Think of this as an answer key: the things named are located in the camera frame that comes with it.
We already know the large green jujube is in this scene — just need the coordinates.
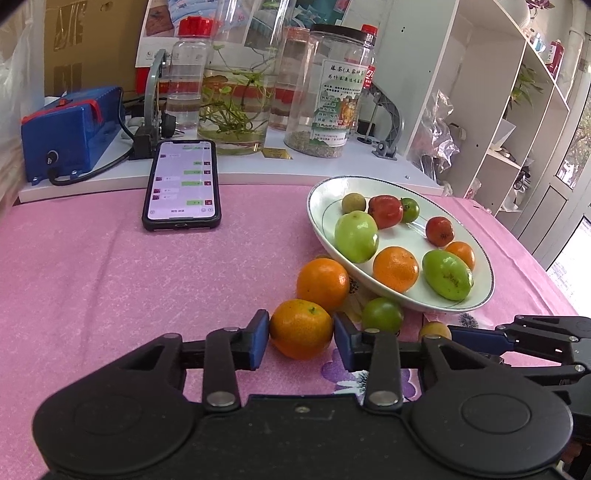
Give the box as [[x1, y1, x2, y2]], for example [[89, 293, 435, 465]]
[[422, 250, 474, 302]]

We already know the small orange tangerine back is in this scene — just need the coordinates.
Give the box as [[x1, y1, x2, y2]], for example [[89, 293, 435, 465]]
[[445, 241, 476, 271]]

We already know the red fruit front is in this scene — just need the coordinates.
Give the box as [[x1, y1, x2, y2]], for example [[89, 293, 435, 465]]
[[425, 216, 455, 248]]

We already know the red fruit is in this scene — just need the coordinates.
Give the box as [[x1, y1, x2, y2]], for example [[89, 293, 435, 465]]
[[368, 195, 404, 230], [425, 216, 455, 248]]

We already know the large orange tangerine front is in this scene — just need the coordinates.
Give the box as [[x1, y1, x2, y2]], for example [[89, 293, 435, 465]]
[[373, 246, 420, 293]]

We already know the small green round fruit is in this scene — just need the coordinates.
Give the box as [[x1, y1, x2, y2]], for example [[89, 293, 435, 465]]
[[401, 197, 421, 224]]

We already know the red fruit back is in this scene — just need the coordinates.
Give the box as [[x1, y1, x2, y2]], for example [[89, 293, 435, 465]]
[[368, 195, 404, 230]]

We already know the small brown longan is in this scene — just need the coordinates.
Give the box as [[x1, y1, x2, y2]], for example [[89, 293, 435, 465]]
[[341, 192, 367, 214]]

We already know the black smartphone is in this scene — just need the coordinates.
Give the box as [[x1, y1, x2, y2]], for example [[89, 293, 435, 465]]
[[141, 139, 221, 231]]

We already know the white shelf unit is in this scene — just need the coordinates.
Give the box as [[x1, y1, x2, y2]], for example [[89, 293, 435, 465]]
[[374, 1, 569, 213]]

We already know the crumpled clear plastic bag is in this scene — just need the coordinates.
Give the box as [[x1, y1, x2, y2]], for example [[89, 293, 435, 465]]
[[408, 90, 460, 183]]

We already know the white blue-rimmed plate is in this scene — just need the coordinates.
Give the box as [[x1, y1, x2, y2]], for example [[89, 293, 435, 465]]
[[307, 176, 495, 313]]

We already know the blue electric device box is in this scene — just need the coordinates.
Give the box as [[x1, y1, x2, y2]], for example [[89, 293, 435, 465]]
[[21, 86, 124, 185]]

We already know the cola bottle red cap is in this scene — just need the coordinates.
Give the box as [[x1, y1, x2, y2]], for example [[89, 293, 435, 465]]
[[352, 24, 379, 135]]

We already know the glass vase with plants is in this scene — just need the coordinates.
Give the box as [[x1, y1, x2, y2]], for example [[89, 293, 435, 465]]
[[197, 0, 296, 155]]

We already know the clear jar with label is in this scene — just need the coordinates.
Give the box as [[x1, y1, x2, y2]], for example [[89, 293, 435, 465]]
[[283, 24, 377, 158]]

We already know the red-capped clear bottle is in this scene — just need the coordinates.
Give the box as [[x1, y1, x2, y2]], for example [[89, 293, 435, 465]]
[[166, 16, 212, 135]]

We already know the brown cardboard box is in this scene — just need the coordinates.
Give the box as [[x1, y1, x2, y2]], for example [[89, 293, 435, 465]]
[[44, 0, 147, 97]]

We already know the clear bottle behind jar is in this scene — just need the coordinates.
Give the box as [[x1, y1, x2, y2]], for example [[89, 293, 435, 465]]
[[269, 27, 308, 130]]

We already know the clear plastic bag left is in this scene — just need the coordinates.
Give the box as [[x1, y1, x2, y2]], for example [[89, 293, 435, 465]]
[[0, 18, 47, 186]]

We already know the grey metal clamp bracket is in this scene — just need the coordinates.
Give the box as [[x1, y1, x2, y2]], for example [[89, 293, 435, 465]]
[[358, 84, 405, 159]]

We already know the grey metal bracket left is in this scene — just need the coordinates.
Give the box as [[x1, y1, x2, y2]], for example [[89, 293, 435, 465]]
[[131, 49, 176, 160]]

